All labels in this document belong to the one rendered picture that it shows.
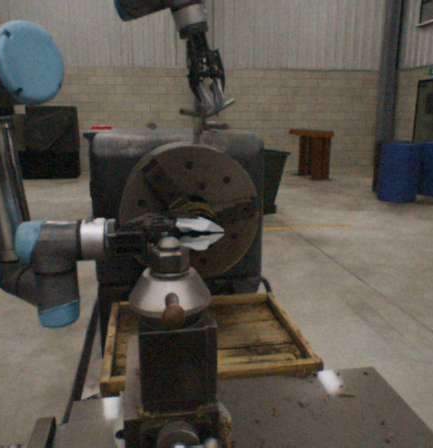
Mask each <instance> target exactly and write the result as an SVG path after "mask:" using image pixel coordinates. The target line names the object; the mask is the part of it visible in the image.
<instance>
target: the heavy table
mask: <svg viewBox="0 0 433 448"><path fill-rule="evenodd" d="M289 134H290V135H298V136H300V138H299V161H298V174H295V175H298V176H311V178H307V179H309V180H312V181H319V180H332V179H329V170H330V153H331V137H334V131H323V130H308V129H289ZM307 137H308V143H307ZM322 137H323V142H322ZM306 154H307V163H306ZM321 155H322V160H321ZM320 174H321V178H320Z"/></svg>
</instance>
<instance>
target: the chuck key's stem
mask: <svg viewBox="0 0 433 448"><path fill-rule="evenodd" d="M195 111H199V112H200V113H201V115H200V116H199V117H196V116H194V126H193V133H194V142H193V144H199V143H200V135H201V134H202V132H203V123H204V113H205V105H199V104H196V107H195Z"/></svg>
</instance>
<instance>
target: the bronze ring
mask: <svg viewBox="0 0 433 448"><path fill-rule="evenodd" d="M179 210H183V211H186V212H189V213H191V214H194V215H196V216H199V217H201V218H204V219H206V220H210V221H212V222H214V223H216V224H217V225H218V218H217V215H216V213H215V212H214V211H213V209H212V208H211V207H209V206H208V205H205V204H202V203H189V204H187V205H185V206H183V207H182V208H180V209H179ZM174 233H175V235H176V237H177V238H178V240H179V238H180V236H181V235H186V234H188V233H183V232H181V230H180V228H179V227H176V224H175V228H174ZM210 233H212V232H210V230H204V232H201V233H199V234H210ZM199 234H195V235H192V234H188V235H191V236H197V235H199Z"/></svg>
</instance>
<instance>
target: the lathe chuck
mask: <svg viewBox="0 0 433 448"><path fill-rule="evenodd" d="M192 143H193V142H179V143H173V144H168V145H165V146H162V147H160V148H158V149H156V150H154V151H152V152H151V153H149V154H148V155H146V156H145V157H144V159H143V160H142V161H141V162H140V163H139V164H138V165H137V166H136V167H135V169H134V170H132V171H131V173H130V175H129V176H128V178H127V180H126V183H125V185H124V188H123V192H122V197H121V201H120V208H119V221H120V228H121V224H122V223H124V222H126V221H129V220H131V219H135V218H138V217H140V216H143V215H145V214H159V211H160V210H162V211H166V210H171V209H169V207H168V205H167V204H166V203H165V202H164V200H163V199H162V198H161V197H160V196H159V192H158V191H157V190H156V189H155V188H154V186H153V185H152V184H151V183H150V182H149V181H148V179H147V178H146V177H145V173H144V172H143V171H142V170H141V167H143V166H144V165H145V164H146V163H148V162H149V161H150V160H151V159H152V157H155V159H156V161H157V162H158V163H159V164H160V166H161V167H162V168H163V169H164V170H165V172H166V173H167V174H168V175H169V176H171V178H172V179H173V180H174V181H175V183H176V184H177V185H178V186H179V187H180V189H181V190H182V191H183V192H184V193H185V196H186V197H187V196H195V197H199V198H201V199H202V200H204V201H205V202H206V203H208V204H215V203H221V202H227V201H232V200H238V199H245V198H251V197H257V192H256V189H255V186H254V184H253V182H252V180H251V178H250V176H249V175H248V173H247V172H246V171H245V169H244V168H242V167H241V166H240V165H239V164H238V163H237V162H236V161H235V160H233V159H232V157H231V156H229V155H228V154H226V153H224V152H222V151H220V150H218V149H216V148H214V147H211V146H208V145H204V144H200V143H199V144H192ZM258 222H259V212H258V211H257V213H255V218H250V219H244V220H237V223H234V224H229V225H225V228H223V229H224V236H223V237H221V238H220V239H219V240H218V241H216V242H215V243H214V244H213V245H212V246H211V247H210V248H208V249H205V250H202V251H197V250H194V253H193V254H192V253H191V255H190V258H189V266H191V267H193V269H194V270H195V271H196V273H197V274H198V275H199V277H200V278H201V280H205V279H210V278H213V277H215V276H218V275H220V274H222V273H223V272H225V271H227V270H228V269H230V267H231V266H232V265H234V264H235V263H236V262H237V261H238V260H239V259H240V258H241V257H242V256H244V254H245V253H246V252H247V250H248V249H249V247H250V245H251V244H252V242H253V240H254V237H255V235H256V230H257V227H258Z"/></svg>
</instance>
